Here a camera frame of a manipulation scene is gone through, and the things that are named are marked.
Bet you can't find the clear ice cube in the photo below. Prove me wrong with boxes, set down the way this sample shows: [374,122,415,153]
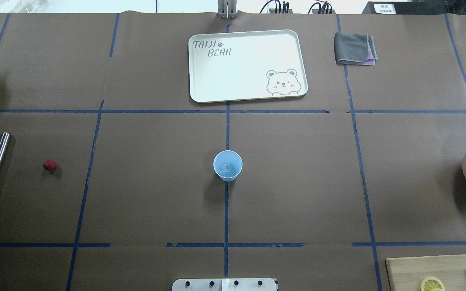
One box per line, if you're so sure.
[220,163,233,174]

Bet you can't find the red strawberry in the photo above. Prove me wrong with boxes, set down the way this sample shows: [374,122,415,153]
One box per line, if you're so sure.
[42,160,57,173]

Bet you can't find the light blue plastic cup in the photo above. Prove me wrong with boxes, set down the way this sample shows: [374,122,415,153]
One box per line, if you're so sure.
[213,150,244,182]

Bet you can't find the cream bear serving tray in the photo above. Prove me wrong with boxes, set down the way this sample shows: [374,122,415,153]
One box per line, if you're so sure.
[188,30,309,103]

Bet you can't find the folded grey cloth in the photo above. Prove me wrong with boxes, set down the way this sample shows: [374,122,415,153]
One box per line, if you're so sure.
[334,32,378,66]

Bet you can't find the wooden cutting board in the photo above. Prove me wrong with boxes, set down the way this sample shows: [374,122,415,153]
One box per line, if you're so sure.
[386,255,466,291]

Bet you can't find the black box with label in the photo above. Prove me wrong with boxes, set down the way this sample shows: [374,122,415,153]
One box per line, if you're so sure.
[361,0,461,15]

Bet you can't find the lemon slice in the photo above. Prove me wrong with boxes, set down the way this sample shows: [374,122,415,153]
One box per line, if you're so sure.
[419,276,446,291]

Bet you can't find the grey metal bracket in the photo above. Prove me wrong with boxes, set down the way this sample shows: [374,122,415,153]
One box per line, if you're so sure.
[218,0,238,19]

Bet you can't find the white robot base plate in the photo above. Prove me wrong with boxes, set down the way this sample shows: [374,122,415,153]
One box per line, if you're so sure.
[172,278,279,291]

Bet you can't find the black cable bundle left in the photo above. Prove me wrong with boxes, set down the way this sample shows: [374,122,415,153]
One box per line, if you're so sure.
[260,0,293,14]

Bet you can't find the black cable bundle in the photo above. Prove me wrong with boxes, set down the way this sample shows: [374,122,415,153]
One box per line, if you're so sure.
[308,0,336,15]
[260,0,293,14]

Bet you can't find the black cable bundle right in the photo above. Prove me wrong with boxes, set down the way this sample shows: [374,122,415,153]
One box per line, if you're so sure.
[308,0,336,15]

